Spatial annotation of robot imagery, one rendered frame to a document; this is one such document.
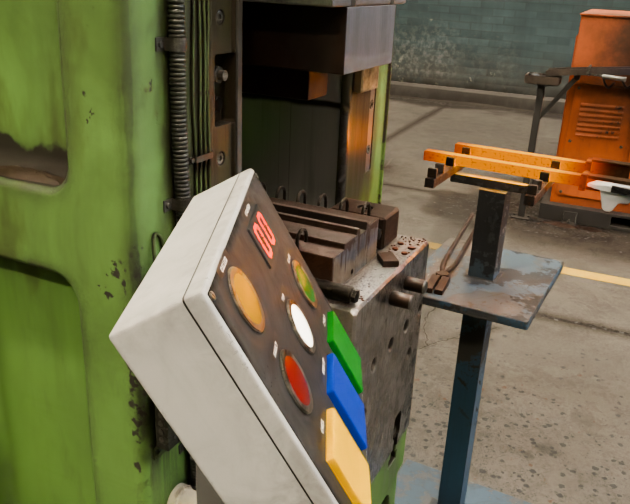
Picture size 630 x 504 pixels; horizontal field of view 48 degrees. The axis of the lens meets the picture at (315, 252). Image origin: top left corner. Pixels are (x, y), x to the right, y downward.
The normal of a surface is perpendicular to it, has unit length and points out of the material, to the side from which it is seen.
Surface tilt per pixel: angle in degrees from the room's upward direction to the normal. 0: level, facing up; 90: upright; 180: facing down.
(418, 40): 91
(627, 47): 90
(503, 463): 0
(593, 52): 90
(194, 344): 90
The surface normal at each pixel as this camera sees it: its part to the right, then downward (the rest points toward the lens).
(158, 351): -0.02, 0.37
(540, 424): 0.04, -0.93
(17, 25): -0.44, 0.29
